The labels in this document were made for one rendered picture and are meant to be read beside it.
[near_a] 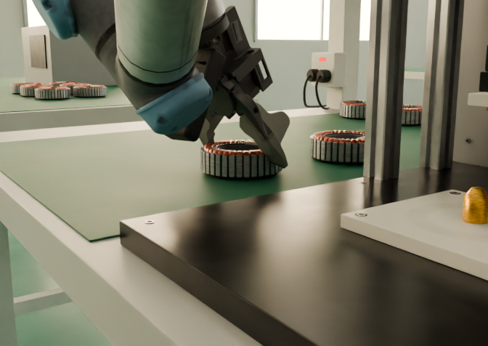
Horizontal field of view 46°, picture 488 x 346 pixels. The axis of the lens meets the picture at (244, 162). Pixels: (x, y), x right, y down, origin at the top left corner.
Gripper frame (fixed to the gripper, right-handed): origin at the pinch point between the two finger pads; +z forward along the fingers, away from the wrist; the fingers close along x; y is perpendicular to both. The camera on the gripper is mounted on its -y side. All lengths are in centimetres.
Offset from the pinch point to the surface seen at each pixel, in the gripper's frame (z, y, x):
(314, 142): 4.9, 11.6, -2.9
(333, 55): 23, 66, 32
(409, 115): 28, 51, 5
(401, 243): -10.7, -15.7, -33.4
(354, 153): 6.3, 12.1, -9.1
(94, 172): -6.2, -13.1, 14.6
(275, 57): 198, 352, 329
